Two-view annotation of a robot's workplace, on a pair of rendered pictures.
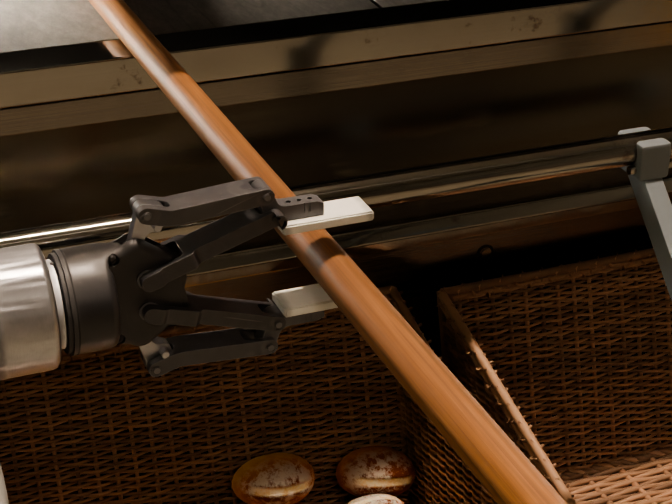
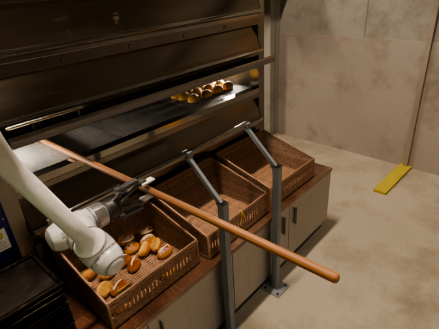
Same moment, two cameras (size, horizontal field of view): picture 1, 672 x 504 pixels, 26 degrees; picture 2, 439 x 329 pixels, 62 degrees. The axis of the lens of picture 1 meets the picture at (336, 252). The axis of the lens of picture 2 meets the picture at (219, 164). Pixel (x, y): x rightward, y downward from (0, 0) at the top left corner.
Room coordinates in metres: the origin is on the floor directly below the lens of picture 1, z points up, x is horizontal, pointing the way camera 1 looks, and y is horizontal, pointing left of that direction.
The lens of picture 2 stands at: (-0.31, 0.30, 1.93)
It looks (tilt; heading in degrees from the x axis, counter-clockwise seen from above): 27 degrees down; 334
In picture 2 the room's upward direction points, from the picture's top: 4 degrees counter-clockwise
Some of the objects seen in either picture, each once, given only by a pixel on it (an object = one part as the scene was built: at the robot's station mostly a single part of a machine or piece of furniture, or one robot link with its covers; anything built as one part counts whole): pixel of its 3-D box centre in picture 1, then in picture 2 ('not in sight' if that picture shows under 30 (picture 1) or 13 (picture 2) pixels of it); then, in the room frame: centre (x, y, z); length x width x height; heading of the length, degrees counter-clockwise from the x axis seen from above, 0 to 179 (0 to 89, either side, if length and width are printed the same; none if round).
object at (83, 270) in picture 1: (119, 292); (115, 206); (0.90, 0.15, 1.20); 0.09 x 0.07 x 0.08; 111
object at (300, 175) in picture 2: not in sight; (266, 164); (1.64, -1.02, 0.72); 0.56 x 0.49 x 0.28; 110
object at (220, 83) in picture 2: not in sight; (186, 86); (2.28, -0.73, 1.21); 0.61 x 0.48 x 0.06; 21
